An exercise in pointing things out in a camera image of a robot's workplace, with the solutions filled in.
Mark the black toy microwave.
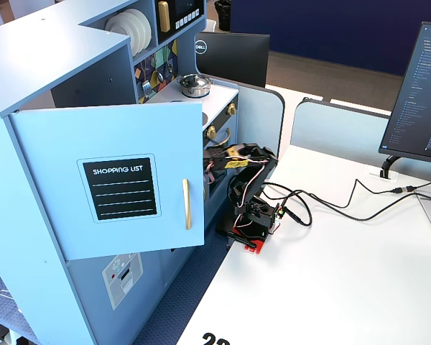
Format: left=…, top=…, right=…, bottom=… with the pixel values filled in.
left=154, top=0, right=205, bottom=46

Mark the blue toy kitchen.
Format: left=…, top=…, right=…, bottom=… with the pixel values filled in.
left=0, top=0, right=240, bottom=345

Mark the black Dell monitor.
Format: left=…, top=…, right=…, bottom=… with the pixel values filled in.
left=194, top=31, right=271, bottom=89

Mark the black cable with connector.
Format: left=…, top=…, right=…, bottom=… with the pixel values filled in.
left=261, top=178, right=431, bottom=209

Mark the gray metal pot with lid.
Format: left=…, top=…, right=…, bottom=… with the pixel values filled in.
left=175, top=73, right=213, bottom=99

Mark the black table clamp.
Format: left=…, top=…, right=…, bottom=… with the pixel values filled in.
left=215, top=221, right=259, bottom=249

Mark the blue shopping list cabinet door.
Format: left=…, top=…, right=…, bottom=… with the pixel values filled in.
left=7, top=101, right=206, bottom=262

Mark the gold oven handle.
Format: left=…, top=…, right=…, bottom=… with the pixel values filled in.
left=211, top=128, right=231, bottom=148

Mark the gold microwave handle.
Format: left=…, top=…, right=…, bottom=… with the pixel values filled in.
left=157, top=1, right=172, bottom=34

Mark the light blue desk divider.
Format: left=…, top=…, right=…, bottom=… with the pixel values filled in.
left=289, top=97, right=391, bottom=170
left=210, top=75, right=286, bottom=173

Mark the toy metal ladle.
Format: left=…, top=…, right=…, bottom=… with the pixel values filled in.
left=152, top=53, right=165, bottom=83

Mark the black monitor showing code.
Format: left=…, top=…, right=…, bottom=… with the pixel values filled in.
left=378, top=21, right=431, bottom=162

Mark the toy metal spatula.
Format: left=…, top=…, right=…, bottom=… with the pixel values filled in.
left=140, top=60, right=152, bottom=98

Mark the black trash bin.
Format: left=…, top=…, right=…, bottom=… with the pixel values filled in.
left=214, top=0, right=233, bottom=32

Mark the white plate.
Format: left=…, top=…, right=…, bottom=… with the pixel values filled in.
left=105, top=13, right=142, bottom=58
left=116, top=10, right=148, bottom=53
left=124, top=7, right=152, bottom=50

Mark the red robot base mount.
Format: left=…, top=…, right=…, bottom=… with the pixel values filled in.
left=241, top=237, right=267, bottom=256

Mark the gold cabinet door handle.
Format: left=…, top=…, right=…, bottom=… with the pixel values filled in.
left=182, top=178, right=193, bottom=231

